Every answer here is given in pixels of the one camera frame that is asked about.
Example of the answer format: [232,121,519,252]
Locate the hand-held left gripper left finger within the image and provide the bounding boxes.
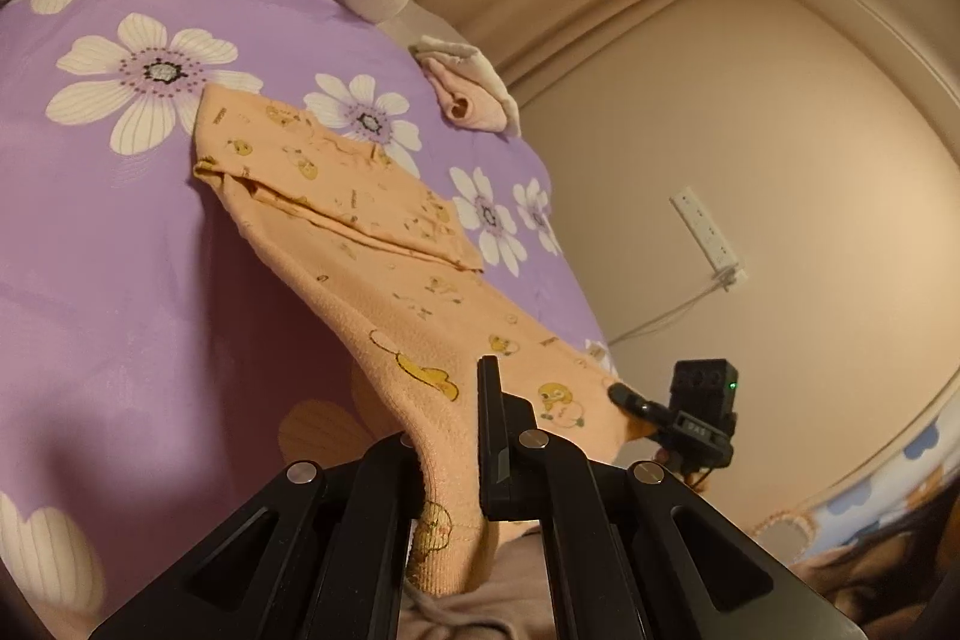
[90,434,422,640]

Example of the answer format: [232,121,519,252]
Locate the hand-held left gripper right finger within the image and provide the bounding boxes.
[478,356,863,640]

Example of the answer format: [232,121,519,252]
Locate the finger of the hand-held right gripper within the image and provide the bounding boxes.
[607,383,676,437]

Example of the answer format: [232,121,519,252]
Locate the orange duck print garment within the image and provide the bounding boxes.
[191,85,661,600]

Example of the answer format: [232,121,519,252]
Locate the person's mauve clothing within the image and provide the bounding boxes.
[397,524,557,640]

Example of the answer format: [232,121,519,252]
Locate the white power strip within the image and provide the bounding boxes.
[670,186,749,293]

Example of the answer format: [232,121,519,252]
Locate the blue bear printed blanket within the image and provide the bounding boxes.
[750,419,947,633]

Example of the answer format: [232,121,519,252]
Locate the pink folded cloth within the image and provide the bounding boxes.
[411,35,522,137]

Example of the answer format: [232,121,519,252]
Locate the purple floral bedsheet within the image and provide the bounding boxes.
[0,0,623,640]

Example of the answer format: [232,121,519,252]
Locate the white cable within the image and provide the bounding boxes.
[606,278,732,347]

